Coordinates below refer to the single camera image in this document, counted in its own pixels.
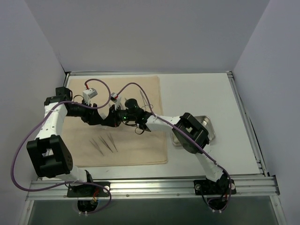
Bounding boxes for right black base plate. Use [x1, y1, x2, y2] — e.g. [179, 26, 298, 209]
[194, 179, 230, 195]

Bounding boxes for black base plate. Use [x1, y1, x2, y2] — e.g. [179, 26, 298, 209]
[194, 179, 230, 195]
[67, 181, 110, 198]

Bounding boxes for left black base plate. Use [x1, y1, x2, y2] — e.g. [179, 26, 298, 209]
[67, 181, 110, 198]

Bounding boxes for steel tweezers left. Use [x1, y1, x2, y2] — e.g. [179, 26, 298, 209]
[89, 139, 104, 156]

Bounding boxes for aluminium front rail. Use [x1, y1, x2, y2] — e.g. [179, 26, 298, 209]
[26, 176, 279, 200]

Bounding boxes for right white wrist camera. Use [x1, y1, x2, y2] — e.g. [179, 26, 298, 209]
[110, 92, 122, 110]

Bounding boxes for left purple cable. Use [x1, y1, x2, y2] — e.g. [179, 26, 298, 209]
[10, 78, 113, 214]

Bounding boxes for aluminium right side rail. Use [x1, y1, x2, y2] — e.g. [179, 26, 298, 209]
[226, 71, 270, 177]

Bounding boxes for beige cloth mat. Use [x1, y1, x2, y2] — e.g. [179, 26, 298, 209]
[62, 76, 167, 167]

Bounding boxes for purple cable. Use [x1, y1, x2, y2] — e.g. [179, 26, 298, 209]
[10, 78, 113, 214]
[112, 82, 233, 211]

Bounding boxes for steel tweezers right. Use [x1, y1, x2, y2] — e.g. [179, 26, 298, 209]
[107, 133, 118, 152]

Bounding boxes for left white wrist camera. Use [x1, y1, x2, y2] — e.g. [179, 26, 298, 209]
[82, 88, 98, 105]

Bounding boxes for steel tweezers middle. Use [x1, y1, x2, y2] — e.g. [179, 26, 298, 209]
[98, 136, 113, 153]

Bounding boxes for stainless steel tray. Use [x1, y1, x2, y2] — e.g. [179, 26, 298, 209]
[170, 115, 216, 147]

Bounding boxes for white gauze pad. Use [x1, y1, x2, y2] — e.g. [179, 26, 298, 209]
[97, 112, 111, 130]

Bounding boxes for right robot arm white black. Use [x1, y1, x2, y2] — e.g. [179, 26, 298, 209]
[101, 98, 232, 194]

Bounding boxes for steel tweezers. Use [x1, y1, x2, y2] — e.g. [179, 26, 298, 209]
[89, 139, 104, 156]
[98, 136, 113, 153]
[107, 133, 118, 152]

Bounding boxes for aluminium rail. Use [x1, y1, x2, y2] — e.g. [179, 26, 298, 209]
[226, 71, 270, 177]
[26, 176, 279, 200]

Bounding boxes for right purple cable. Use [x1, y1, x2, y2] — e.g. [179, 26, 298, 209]
[112, 82, 233, 211]

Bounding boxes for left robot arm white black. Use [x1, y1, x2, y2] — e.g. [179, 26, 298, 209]
[26, 87, 103, 196]

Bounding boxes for steel hemostat forceps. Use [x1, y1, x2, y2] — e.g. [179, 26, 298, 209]
[140, 90, 153, 111]

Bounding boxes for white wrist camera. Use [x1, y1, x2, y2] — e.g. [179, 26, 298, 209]
[110, 92, 122, 110]
[82, 88, 98, 105]

